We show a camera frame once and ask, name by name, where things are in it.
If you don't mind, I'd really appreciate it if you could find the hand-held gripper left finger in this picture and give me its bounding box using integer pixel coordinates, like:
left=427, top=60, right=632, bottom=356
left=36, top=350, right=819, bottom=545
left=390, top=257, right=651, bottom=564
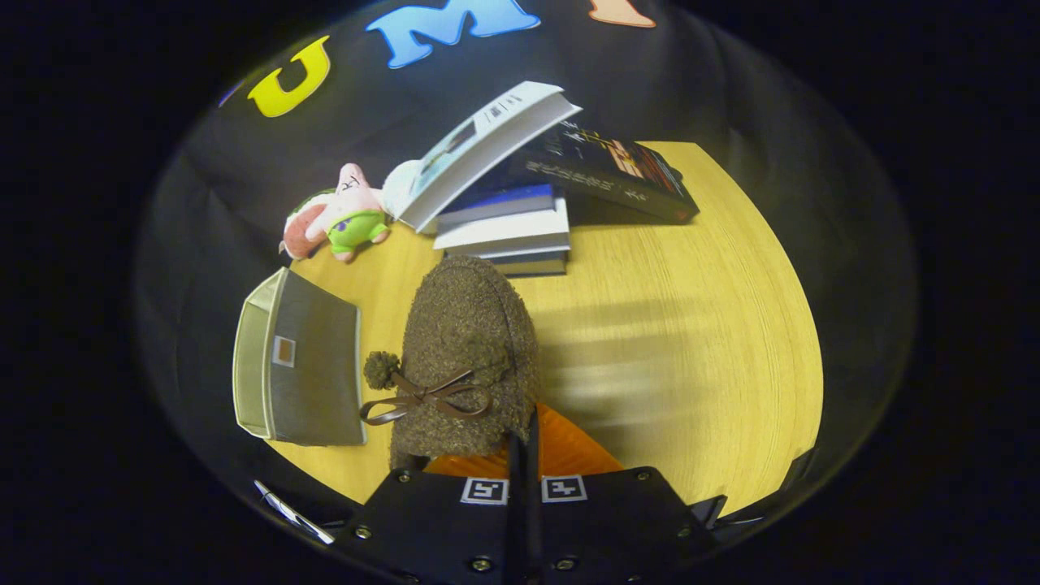
left=335, top=431, right=526, bottom=585

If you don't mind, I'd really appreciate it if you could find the brown fuzzy shoe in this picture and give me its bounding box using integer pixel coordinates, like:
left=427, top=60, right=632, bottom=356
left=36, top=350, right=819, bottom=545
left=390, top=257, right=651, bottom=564
left=360, top=256, right=540, bottom=473

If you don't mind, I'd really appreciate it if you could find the dark flat object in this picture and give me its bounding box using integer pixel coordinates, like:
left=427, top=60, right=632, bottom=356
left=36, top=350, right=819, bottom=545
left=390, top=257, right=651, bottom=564
left=691, top=493, right=729, bottom=531

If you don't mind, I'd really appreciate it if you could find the white round plush toy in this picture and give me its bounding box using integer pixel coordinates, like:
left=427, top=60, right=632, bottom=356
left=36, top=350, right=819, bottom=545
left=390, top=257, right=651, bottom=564
left=382, top=160, right=425, bottom=219

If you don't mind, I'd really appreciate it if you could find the thick white book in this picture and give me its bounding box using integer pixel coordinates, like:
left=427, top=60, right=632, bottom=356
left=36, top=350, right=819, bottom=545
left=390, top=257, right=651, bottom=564
left=433, top=199, right=572, bottom=255

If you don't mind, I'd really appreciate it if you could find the large white cover book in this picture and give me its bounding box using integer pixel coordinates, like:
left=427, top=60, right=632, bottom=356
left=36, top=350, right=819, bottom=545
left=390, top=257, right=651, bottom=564
left=396, top=81, right=583, bottom=234

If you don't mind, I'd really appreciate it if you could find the pink starfish plush toy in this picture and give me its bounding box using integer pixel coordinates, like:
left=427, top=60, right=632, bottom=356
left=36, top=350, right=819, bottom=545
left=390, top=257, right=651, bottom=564
left=305, top=162, right=392, bottom=263

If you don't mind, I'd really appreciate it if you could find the blue cover book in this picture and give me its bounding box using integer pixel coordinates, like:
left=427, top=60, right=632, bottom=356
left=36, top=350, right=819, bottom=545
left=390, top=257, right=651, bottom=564
left=439, top=184, right=556, bottom=229

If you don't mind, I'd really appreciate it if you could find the watermelon slice plush toy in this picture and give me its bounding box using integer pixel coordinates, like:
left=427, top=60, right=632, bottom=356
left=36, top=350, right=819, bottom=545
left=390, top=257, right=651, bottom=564
left=280, top=188, right=338, bottom=262

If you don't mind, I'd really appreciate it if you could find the grey fabric storage box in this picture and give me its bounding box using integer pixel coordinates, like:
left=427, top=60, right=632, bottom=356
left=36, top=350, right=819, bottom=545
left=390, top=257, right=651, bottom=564
left=232, top=267, right=367, bottom=448

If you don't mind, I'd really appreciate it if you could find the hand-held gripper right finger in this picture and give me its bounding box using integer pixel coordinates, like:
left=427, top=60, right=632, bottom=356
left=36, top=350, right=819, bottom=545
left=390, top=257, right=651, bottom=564
left=525, top=404, right=717, bottom=585

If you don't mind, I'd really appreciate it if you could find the black cover book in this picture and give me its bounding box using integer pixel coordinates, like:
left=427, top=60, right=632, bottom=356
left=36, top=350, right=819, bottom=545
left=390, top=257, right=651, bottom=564
left=508, top=120, right=700, bottom=225

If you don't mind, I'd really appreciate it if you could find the black backdrop cloth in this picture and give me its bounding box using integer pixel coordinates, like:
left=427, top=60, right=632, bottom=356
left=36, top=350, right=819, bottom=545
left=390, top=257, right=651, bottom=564
left=134, top=0, right=919, bottom=529

